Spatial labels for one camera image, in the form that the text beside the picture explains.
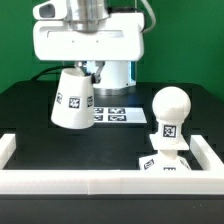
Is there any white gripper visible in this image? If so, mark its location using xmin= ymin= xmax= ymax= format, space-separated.
xmin=33 ymin=13 xmax=145 ymax=84

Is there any white lamp shade cone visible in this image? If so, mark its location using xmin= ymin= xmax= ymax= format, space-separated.
xmin=51 ymin=68 xmax=94 ymax=129

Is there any white lamp bulb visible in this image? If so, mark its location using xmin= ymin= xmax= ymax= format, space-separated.
xmin=150 ymin=86 xmax=191 ymax=150

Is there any white lamp base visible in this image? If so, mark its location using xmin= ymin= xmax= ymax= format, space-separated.
xmin=138 ymin=133 xmax=192 ymax=172

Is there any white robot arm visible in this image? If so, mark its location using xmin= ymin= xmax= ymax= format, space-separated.
xmin=33 ymin=0 xmax=156 ymax=94

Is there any white marker sheet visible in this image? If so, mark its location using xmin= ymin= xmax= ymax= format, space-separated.
xmin=94 ymin=107 xmax=146 ymax=124

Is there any white U-shaped fence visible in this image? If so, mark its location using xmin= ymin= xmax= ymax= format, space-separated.
xmin=0 ymin=134 xmax=224 ymax=195

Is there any black cable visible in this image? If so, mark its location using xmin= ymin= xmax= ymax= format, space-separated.
xmin=30 ymin=65 xmax=66 ymax=82

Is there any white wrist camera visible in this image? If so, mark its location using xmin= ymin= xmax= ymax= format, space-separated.
xmin=33 ymin=0 xmax=67 ymax=20

